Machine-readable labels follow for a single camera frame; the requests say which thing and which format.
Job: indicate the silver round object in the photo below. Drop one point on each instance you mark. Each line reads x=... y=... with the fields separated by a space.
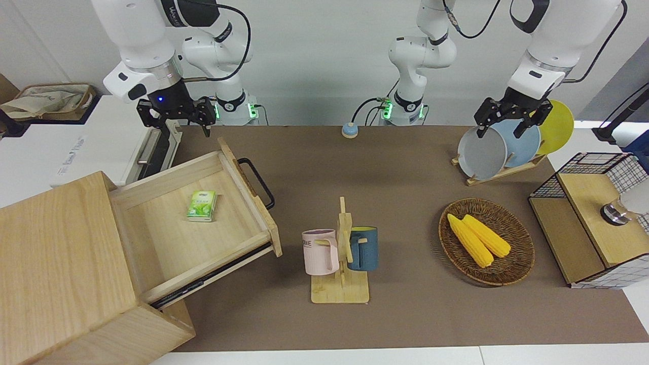
x=616 y=213

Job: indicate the wooden mug holder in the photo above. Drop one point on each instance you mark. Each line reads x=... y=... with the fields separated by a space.
x=340 y=289

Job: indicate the yellow corn cob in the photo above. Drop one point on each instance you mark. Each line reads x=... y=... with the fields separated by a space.
x=471 y=243
x=489 y=237

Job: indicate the pink mug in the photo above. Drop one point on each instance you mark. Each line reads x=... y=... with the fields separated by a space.
x=318 y=251

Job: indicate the green tissue pack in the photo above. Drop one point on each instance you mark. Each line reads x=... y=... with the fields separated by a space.
x=202 y=205

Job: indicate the blue round button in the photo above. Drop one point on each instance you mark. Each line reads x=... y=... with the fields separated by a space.
x=349 y=131

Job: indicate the brown table mat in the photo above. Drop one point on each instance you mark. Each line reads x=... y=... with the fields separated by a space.
x=405 y=324

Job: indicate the dark blue mug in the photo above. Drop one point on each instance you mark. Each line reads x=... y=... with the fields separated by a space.
x=366 y=251

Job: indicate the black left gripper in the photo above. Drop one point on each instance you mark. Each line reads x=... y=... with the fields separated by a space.
x=514 y=107

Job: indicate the brown wicker basket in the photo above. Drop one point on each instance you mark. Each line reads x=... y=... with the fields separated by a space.
x=512 y=268

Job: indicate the light wooden drawer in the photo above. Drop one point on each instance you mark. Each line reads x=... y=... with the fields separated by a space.
x=167 y=228

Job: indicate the light blue plate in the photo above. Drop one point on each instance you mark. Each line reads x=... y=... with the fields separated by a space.
x=522 y=147

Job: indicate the blue box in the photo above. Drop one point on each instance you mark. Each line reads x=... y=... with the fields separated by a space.
x=640 y=152

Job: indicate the wooden plate rack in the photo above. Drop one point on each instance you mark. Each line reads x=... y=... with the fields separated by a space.
x=499 y=174

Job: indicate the black pole stand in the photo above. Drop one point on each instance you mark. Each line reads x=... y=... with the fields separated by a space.
x=621 y=119

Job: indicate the yellow plate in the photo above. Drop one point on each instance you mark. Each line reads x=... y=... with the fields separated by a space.
x=557 y=129

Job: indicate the light wooden cabinet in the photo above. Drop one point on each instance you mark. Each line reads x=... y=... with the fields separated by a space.
x=56 y=263

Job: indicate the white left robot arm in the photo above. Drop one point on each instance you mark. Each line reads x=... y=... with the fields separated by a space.
x=557 y=40

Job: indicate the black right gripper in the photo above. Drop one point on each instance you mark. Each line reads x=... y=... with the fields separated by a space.
x=177 y=109

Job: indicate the grey plate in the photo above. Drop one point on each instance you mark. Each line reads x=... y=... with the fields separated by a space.
x=481 y=154

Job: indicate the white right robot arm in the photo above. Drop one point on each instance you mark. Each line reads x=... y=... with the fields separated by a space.
x=137 y=30

